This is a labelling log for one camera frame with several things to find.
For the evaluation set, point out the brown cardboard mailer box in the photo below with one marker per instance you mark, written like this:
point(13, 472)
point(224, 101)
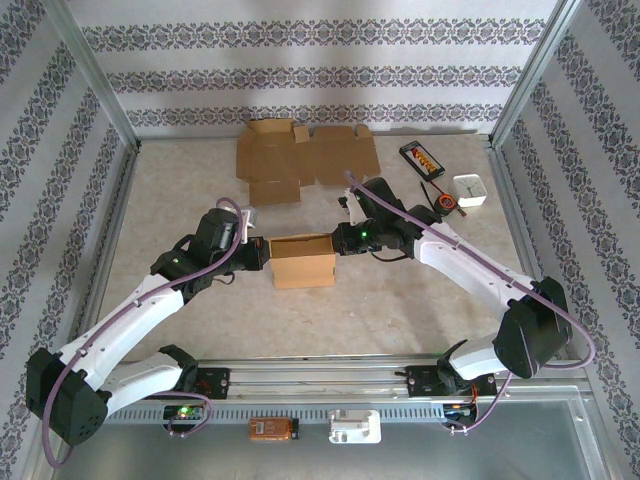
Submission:
point(302, 267)
point(300, 160)

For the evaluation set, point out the black orange tape measure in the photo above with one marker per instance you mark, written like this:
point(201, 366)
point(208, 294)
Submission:
point(445, 205)

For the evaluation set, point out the grey metal base panel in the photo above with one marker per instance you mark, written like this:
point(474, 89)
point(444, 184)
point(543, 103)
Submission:
point(450, 455)

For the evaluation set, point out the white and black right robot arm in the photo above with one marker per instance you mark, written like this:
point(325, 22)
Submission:
point(465, 265)

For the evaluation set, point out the black tray with orange beads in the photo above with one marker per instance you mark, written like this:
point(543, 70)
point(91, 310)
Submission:
point(422, 161)

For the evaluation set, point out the aluminium frame post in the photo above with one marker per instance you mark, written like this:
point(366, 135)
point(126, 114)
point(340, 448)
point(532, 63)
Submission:
point(95, 75)
point(535, 65)

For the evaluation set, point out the small controller circuit board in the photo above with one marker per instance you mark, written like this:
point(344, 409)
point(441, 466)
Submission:
point(459, 410)
point(184, 412)

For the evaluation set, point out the aluminium side rail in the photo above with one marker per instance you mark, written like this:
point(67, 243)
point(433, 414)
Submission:
point(112, 225)
point(515, 215)

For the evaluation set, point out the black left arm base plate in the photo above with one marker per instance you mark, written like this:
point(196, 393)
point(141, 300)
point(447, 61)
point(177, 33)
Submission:
point(217, 382)

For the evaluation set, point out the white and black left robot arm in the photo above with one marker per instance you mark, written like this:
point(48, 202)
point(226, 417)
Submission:
point(125, 325)

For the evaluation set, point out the white plastic bracket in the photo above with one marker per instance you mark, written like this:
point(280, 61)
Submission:
point(355, 426)

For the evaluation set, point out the orange flat device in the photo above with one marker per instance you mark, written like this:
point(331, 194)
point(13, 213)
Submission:
point(272, 430)

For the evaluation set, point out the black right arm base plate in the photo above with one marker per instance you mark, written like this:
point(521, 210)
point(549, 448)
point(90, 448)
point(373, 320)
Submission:
point(422, 382)

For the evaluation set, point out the aluminium mounting rail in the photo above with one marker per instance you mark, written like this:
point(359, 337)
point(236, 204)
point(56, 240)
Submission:
point(320, 375)

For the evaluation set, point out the white square clock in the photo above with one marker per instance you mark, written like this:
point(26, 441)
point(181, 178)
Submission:
point(469, 191)

